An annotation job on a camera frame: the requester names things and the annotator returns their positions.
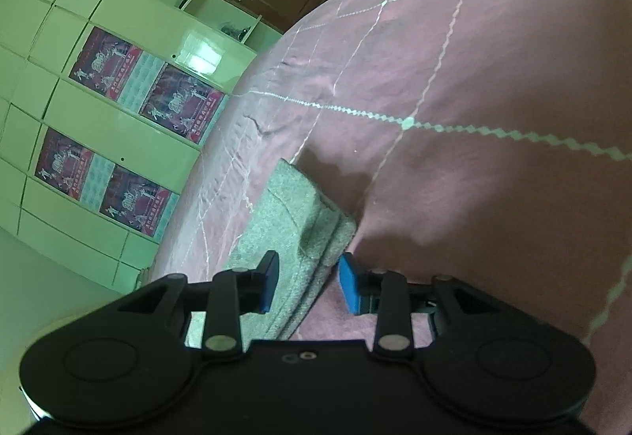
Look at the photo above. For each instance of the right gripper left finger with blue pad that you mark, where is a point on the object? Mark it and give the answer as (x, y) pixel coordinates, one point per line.
(215, 308)

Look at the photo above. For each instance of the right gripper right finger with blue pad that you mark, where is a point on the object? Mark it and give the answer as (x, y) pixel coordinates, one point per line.
(391, 298)

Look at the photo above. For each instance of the grey pants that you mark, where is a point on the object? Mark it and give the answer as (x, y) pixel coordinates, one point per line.
(294, 218)

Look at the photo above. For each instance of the red poster lower right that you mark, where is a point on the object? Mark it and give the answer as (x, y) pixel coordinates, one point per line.
(135, 201)

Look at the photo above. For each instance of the red poster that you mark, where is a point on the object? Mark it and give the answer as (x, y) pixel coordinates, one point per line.
(63, 163)
(135, 201)
(182, 104)
(105, 63)

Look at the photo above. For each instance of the red poster upper right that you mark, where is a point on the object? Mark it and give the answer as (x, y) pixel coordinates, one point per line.
(182, 104)

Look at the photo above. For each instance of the pink quilted bedspread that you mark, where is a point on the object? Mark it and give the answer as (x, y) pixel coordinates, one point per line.
(485, 139)

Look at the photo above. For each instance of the red poster lower left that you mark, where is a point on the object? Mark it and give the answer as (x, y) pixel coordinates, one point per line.
(63, 163)

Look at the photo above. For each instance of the cream glossy wardrobe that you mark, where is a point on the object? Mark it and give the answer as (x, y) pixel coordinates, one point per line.
(105, 107)

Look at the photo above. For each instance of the red poster upper left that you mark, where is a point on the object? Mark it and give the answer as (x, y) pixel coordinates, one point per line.
(105, 63)

